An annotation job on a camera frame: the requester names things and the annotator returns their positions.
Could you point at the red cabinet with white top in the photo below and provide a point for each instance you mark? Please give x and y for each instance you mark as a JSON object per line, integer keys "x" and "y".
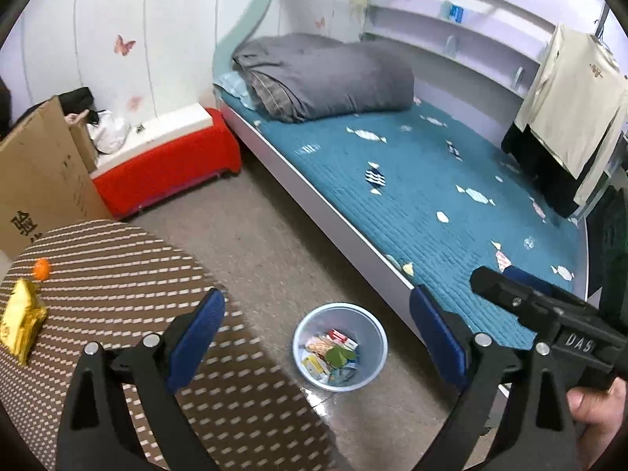
{"x": 162, "y": 167}

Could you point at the crumpled white plastic bag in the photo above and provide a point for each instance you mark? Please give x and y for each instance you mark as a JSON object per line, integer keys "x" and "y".
{"x": 109, "y": 132}

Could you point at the pale blue plastic bin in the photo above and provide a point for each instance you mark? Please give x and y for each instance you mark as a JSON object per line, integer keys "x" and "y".
{"x": 375, "y": 358}

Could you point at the light blue pillow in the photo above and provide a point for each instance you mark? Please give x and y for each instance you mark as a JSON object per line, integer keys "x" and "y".
{"x": 235, "y": 89}

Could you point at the person's right hand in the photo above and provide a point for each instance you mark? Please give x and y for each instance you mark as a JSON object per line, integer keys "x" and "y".
{"x": 598, "y": 405}

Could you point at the lilac wall shelf unit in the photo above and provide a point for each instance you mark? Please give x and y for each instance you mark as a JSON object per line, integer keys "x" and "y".
{"x": 441, "y": 34}

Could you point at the gold foil packet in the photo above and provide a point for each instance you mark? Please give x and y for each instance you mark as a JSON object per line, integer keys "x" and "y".
{"x": 22, "y": 324}

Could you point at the black clothing pile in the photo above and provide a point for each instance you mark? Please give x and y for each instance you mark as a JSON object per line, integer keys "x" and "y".
{"x": 78, "y": 100}

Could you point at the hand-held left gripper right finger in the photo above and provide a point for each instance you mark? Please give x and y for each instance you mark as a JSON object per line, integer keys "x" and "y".
{"x": 436, "y": 341}

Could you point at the small blue box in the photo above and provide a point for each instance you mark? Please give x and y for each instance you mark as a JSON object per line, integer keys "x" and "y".
{"x": 457, "y": 12}

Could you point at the pale pink wall sticker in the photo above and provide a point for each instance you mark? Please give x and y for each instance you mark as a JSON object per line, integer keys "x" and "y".
{"x": 135, "y": 103}

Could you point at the grey folded quilt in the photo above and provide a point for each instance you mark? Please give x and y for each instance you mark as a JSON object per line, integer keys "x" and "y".
{"x": 324, "y": 76}

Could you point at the pink butterfly wall sticker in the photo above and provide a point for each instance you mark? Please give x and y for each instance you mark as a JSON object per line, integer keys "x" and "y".
{"x": 124, "y": 45}

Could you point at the small clear bottle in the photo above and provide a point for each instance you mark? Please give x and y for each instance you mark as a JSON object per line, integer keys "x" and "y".
{"x": 451, "y": 47}

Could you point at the white plastic food bag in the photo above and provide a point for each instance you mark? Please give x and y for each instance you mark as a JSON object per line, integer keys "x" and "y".
{"x": 318, "y": 344}

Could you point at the dark green garment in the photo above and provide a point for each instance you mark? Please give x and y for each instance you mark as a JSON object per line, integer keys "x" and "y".
{"x": 613, "y": 240}

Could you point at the brown cardboard box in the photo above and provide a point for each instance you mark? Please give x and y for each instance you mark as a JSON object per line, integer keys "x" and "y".
{"x": 39, "y": 181}

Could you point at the light blue packet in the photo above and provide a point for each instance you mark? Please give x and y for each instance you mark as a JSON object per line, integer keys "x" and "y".
{"x": 343, "y": 376}

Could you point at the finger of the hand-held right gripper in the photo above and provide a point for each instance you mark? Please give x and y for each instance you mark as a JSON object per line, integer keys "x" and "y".
{"x": 522, "y": 274}
{"x": 495, "y": 287}

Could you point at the red and white packet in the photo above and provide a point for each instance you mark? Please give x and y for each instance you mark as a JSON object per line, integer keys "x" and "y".
{"x": 342, "y": 338}

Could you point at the hanging cream sweatshirt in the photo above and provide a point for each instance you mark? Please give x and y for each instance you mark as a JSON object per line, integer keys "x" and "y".
{"x": 574, "y": 103}

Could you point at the brown striped round table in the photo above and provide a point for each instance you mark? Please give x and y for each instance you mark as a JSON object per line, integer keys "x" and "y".
{"x": 122, "y": 279}

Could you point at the hanging black garment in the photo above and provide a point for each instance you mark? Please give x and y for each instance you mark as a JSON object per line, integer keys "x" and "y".
{"x": 539, "y": 176}

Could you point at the bed with teal mattress cover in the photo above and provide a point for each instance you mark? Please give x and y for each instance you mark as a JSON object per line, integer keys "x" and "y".
{"x": 417, "y": 181}

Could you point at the yellow and white packet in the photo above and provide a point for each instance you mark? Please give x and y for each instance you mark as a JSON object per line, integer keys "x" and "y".
{"x": 314, "y": 368}

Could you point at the small orange ball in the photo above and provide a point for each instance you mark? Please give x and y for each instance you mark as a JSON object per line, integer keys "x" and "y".
{"x": 41, "y": 269}

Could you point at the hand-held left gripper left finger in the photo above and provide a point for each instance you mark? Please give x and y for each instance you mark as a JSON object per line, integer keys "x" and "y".
{"x": 196, "y": 341}

